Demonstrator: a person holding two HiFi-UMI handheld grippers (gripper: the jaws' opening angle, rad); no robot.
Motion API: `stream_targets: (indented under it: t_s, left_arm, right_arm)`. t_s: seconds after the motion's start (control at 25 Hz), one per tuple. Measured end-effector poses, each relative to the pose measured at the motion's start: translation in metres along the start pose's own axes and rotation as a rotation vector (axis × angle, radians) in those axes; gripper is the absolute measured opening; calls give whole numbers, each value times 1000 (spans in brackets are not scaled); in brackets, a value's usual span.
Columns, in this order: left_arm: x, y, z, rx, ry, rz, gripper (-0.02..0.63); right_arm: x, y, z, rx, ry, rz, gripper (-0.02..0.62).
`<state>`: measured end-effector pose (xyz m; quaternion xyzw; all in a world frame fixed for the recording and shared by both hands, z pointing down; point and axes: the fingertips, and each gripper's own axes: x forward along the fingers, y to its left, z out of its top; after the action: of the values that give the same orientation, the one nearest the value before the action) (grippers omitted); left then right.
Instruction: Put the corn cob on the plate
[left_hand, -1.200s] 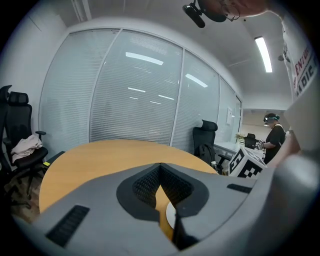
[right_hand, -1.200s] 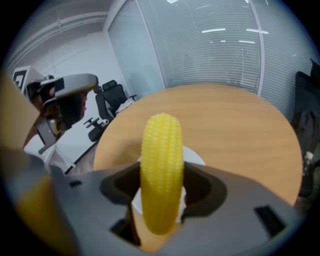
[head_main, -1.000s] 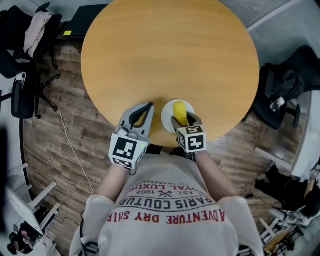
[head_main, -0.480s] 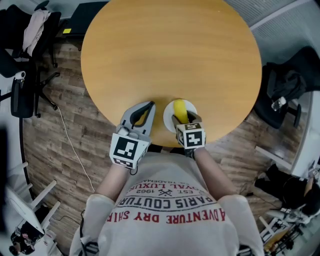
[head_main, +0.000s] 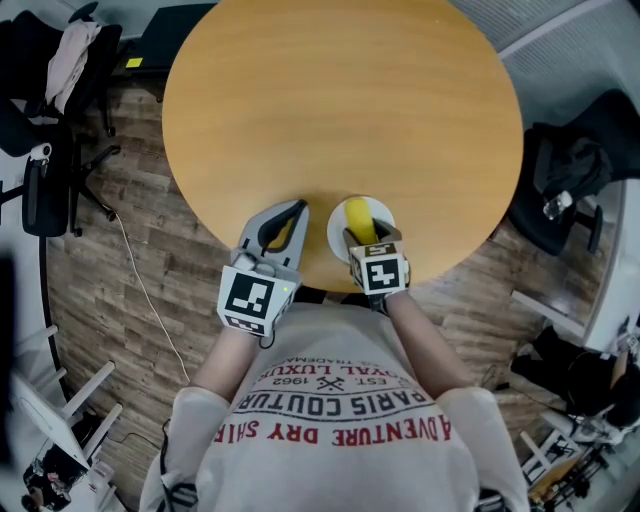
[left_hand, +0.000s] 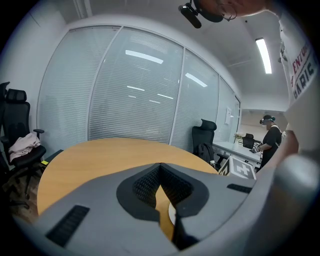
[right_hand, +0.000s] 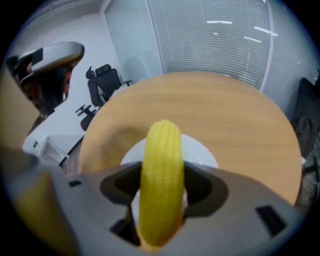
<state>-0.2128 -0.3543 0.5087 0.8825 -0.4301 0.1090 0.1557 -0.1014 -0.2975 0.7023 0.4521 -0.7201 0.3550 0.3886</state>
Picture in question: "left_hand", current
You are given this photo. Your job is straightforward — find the black office chair with backpack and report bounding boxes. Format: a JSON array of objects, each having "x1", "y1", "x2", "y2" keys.
[{"x1": 191, "y1": 118, "x2": 230, "y2": 171}]

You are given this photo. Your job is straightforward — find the black head camera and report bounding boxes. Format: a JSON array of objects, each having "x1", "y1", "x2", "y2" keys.
[{"x1": 177, "y1": 0, "x2": 225, "y2": 29}]

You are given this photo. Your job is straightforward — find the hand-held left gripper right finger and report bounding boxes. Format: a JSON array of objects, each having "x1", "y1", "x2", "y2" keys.
[{"x1": 159, "y1": 162, "x2": 259, "y2": 251}]

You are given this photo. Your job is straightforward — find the long white desk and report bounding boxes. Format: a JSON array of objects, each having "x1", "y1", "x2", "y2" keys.
[{"x1": 212, "y1": 140, "x2": 263, "y2": 164}]

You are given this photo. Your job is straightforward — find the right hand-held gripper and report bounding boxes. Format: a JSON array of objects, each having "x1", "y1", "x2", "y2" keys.
[{"x1": 218, "y1": 155, "x2": 258, "y2": 181}]

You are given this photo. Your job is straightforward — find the black backpack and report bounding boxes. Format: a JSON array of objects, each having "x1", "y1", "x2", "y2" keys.
[{"x1": 197, "y1": 142, "x2": 216, "y2": 165}]

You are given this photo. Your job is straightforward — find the round wooden table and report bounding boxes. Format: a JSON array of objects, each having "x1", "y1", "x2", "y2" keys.
[{"x1": 36, "y1": 137, "x2": 219, "y2": 241}]

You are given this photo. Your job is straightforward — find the person's glasses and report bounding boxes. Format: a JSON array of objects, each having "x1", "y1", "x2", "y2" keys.
[{"x1": 219, "y1": 3, "x2": 238, "y2": 22}]

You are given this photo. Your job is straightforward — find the person's head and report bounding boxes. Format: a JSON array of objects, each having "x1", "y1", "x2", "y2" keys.
[{"x1": 198, "y1": 0, "x2": 266, "y2": 23}]

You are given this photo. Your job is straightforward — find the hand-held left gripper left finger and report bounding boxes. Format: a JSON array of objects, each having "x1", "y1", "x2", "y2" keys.
[{"x1": 14, "y1": 162, "x2": 181, "y2": 256}]

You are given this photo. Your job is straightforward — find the ceiling light bar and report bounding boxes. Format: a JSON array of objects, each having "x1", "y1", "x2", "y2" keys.
[{"x1": 255, "y1": 37, "x2": 273, "y2": 75}]

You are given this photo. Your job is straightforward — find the black and yellow flat object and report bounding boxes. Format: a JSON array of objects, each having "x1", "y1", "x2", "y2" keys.
[{"x1": 40, "y1": 149, "x2": 64, "y2": 166}]

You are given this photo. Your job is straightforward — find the black office chair with cloth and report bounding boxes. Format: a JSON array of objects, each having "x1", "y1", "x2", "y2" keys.
[{"x1": 0, "y1": 88, "x2": 48, "y2": 210}]

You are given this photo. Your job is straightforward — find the person's white printed shirt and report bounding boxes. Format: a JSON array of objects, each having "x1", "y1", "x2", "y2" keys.
[{"x1": 277, "y1": 11, "x2": 320, "y2": 157}]

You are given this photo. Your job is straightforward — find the pink cloth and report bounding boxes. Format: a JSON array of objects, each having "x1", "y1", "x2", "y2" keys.
[{"x1": 8, "y1": 132, "x2": 42, "y2": 163}]

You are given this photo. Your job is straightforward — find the white round plate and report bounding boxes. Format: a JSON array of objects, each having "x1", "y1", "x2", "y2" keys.
[{"x1": 168, "y1": 202, "x2": 178, "y2": 226}]

